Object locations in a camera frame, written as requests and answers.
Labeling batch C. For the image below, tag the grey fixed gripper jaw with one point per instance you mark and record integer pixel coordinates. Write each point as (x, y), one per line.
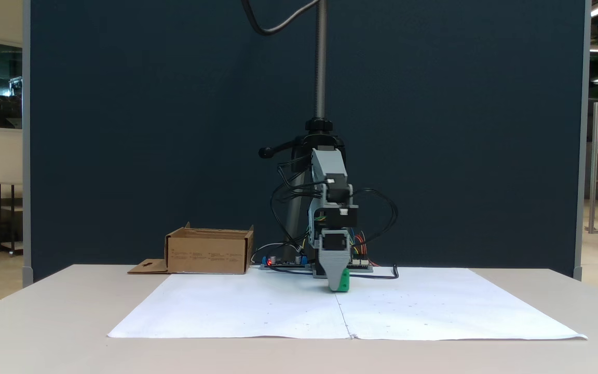
(334, 272)

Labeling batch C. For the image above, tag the green die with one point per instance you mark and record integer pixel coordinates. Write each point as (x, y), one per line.
(346, 280)

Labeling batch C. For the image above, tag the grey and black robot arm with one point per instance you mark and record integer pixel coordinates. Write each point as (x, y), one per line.
(327, 166)

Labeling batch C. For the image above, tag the blue circuit board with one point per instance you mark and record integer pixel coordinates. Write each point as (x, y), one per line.
(286, 264)

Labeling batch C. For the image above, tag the white paper sheet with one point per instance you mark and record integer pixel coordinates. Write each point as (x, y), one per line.
(434, 306)
(236, 306)

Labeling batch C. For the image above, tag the brown cardboard box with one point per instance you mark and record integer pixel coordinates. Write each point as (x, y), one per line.
(208, 254)

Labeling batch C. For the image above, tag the dark blue partition panel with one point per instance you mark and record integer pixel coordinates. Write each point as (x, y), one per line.
(148, 104)

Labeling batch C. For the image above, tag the black shelf cart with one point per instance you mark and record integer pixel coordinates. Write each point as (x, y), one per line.
(11, 218)

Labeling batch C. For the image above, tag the black camera stand with pole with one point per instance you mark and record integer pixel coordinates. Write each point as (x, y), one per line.
(320, 62)

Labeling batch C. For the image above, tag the framed wall window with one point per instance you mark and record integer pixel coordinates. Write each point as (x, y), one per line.
(7, 85)

